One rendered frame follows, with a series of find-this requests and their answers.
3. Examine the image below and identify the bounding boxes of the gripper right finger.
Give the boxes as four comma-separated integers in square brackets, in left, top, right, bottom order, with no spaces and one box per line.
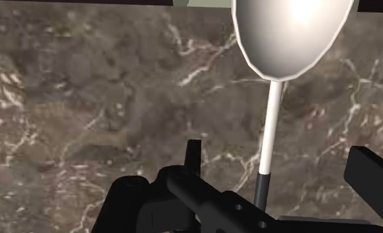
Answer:
[343,145,383,224]

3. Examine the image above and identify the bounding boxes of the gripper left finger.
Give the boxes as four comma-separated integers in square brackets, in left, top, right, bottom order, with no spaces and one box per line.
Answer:
[91,138,278,233]

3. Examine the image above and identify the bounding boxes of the white spoon with black handle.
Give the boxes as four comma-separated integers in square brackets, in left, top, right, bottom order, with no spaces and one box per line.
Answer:
[231,0,355,212]

